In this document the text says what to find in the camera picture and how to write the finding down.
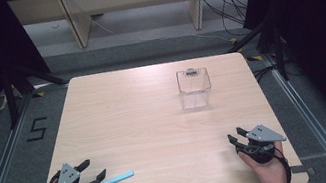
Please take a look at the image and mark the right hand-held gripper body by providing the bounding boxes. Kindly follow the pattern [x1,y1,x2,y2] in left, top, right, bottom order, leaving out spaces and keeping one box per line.
[232,119,291,169]

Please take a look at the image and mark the light blue toothbrush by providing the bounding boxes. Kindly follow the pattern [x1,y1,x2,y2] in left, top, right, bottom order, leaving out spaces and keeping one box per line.
[96,170,136,183]

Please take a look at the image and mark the clear plastic container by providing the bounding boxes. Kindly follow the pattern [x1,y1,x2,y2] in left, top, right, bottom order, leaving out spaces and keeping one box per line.
[175,65,216,112]

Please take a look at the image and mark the person's right hand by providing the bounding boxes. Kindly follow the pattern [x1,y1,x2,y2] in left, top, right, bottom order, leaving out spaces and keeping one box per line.
[235,139,291,183]

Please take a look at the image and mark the grey tape strip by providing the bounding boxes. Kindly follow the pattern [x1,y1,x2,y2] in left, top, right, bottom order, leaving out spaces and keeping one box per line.
[290,161,318,180]

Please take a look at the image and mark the black tape floor mark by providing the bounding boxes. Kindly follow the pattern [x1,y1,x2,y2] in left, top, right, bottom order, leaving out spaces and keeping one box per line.
[23,116,51,143]

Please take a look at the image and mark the black metal stand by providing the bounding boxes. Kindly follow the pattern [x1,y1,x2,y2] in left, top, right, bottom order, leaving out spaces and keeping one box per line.
[0,56,75,131]
[221,14,291,91]

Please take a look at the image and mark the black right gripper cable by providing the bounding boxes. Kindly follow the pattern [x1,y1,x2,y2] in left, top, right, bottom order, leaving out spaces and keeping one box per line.
[272,145,295,183]

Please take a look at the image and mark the black floor cable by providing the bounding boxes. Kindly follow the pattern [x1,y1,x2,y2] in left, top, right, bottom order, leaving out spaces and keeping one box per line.
[250,62,286,85]

